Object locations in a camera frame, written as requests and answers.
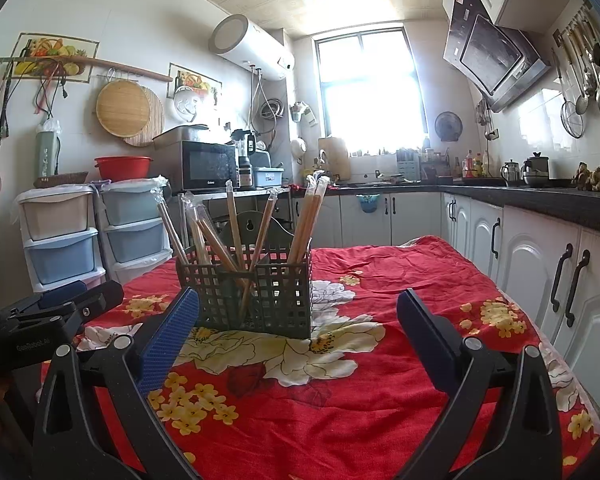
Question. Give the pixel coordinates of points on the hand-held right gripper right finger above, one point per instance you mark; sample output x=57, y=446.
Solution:
x=425, y=340

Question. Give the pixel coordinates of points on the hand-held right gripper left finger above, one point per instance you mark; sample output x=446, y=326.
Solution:
x=172, y=340

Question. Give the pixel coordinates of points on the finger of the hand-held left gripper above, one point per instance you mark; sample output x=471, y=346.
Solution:
x=102, y=296
x=62, y=294

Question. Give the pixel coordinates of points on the dark green utensil basket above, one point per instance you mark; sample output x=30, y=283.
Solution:
x=280, y=305

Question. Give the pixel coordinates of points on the bunch of chopsticks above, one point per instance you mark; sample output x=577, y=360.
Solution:
x=305, y=225

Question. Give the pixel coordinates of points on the row of hanging metal utensils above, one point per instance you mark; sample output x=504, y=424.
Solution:
x=587, y=70

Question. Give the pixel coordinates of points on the cream blue pink drawer tower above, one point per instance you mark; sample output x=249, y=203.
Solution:
x=57, y=255

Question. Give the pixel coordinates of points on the grey-blue drawer tower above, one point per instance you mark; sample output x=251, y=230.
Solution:
x=132, y=237

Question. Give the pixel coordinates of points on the brown wicker basket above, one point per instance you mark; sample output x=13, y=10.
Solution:
x=60, y=180

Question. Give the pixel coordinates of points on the red plastic basin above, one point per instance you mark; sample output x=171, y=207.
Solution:
x=122, y=167

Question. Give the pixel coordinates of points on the red floral tablecloth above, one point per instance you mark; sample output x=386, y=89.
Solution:
x=305, y=410

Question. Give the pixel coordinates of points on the pale green tall container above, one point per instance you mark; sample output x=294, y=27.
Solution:
x=46, y=152

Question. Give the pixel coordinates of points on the blue hanging plastic basket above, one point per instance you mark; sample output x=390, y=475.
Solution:
x=368, y=203

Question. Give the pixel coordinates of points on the metal shelf rack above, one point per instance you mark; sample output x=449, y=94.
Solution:
x=220, y=194

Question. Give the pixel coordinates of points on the black microwave oven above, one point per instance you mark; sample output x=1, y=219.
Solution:
x=207, y=165

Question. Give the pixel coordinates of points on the round woven mat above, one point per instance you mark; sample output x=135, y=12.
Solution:
x=156, y=127

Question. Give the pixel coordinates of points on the grey-blue knife rack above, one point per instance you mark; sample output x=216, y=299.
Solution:
x=407, y=164

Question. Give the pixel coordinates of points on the group of condiment bottles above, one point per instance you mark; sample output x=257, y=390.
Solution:
x=472, y=166

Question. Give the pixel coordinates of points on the steel teapot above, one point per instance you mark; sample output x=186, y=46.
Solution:
x=511, y=174

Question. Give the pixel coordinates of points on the black kitchen countertop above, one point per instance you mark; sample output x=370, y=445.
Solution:
x=555, y=205

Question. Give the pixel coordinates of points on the grey-blue plastic bin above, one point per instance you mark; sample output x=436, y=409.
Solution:
x=267, y=176

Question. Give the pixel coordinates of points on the round bamboo board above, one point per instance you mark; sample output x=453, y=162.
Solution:
x=122, y=107

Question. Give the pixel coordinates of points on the black blender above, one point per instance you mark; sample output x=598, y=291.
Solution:
x=244, y=152

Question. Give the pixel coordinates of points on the metal kettles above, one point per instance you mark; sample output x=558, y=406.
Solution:
x=536, y=170

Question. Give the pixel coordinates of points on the beige cutting board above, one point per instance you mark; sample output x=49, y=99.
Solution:
x=334, y=157

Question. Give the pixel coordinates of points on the white round plastic lid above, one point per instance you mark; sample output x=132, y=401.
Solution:
x=186, y=104

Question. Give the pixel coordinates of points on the long wooden rod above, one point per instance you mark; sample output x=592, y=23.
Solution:
x=125, y=69

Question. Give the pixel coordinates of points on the brown ginger roots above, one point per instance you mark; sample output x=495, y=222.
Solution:
x=597, y=179

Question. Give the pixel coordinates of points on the kitchen window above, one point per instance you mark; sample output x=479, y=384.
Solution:
x=365, y=90

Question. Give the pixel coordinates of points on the steel range hood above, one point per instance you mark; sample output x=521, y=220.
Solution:
x=495, y=55

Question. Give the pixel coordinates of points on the white cylindrical water heater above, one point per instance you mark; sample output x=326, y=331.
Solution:
x=255, y=45

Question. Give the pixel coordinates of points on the round dark wall fan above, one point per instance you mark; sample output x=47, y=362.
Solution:
x=448, y=126

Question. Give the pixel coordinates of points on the small fruit wall poster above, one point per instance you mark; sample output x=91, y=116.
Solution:
x=192, y=80

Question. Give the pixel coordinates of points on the large fruit wall poster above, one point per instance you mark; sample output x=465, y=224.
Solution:
x=55, y=55

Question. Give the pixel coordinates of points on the white wall cup holder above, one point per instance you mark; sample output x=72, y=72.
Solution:
x=300, y=112

